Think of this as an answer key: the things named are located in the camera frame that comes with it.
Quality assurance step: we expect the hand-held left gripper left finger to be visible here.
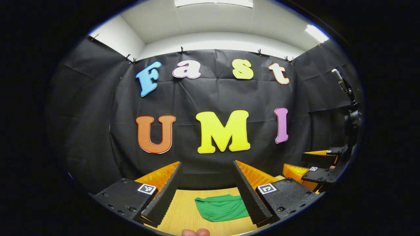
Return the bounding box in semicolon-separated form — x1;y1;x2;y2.
92;161;183;227

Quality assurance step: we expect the black backdrop cloth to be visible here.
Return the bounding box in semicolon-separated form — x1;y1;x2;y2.
46;35;365;194

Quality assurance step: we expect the ceiling light panel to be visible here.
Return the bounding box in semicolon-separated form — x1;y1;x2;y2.
174;0;254;8
304;24;330;43

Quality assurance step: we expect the green T-shirt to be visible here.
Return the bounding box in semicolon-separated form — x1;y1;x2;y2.
194;194;250;222

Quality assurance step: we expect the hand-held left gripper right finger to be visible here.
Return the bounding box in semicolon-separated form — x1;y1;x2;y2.
232;159;320;228

